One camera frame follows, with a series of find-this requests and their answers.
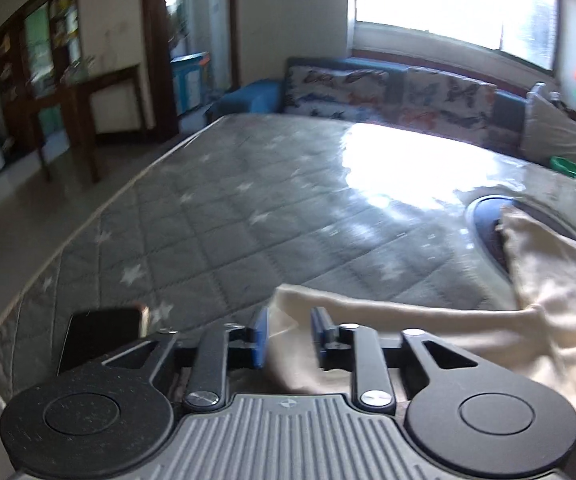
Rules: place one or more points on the butterfly print cushion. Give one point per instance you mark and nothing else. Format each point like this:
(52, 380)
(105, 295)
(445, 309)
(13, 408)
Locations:
(335, 91)
(445, 105)

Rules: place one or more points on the grey star-quilted mattress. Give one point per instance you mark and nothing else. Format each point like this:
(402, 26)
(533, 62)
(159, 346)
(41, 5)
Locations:
(248, 220)

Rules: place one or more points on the dark wooden table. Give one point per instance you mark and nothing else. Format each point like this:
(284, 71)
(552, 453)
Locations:
(83, 105)

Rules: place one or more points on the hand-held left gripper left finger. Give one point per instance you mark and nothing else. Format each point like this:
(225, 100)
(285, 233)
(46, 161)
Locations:
(258, 340)

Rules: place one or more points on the blue ottoman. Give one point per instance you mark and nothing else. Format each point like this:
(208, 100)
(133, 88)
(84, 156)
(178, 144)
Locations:
(248, 97)

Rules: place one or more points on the blue sofa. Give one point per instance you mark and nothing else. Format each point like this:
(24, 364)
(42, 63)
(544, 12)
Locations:
(505, 110)

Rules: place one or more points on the window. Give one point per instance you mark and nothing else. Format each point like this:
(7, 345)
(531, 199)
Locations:
(455, 2)

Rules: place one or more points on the cream garment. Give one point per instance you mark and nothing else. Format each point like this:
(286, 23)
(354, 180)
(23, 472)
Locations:
(408, 330)

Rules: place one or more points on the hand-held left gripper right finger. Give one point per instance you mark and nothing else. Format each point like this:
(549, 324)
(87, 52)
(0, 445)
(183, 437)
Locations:
(321, 332)

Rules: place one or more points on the dark wooden bookshelf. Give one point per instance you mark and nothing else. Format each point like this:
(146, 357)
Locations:
(35, 55)

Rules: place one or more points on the blue crate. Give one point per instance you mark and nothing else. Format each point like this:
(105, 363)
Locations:
(190, 80)

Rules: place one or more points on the grey pillow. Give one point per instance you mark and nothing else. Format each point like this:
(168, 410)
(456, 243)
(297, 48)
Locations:
(550, 130)

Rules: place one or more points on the green bowl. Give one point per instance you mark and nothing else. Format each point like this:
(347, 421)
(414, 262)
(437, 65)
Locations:
(567, 166)

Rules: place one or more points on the black smartphone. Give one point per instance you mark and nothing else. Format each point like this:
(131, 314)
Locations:
(100, 340)

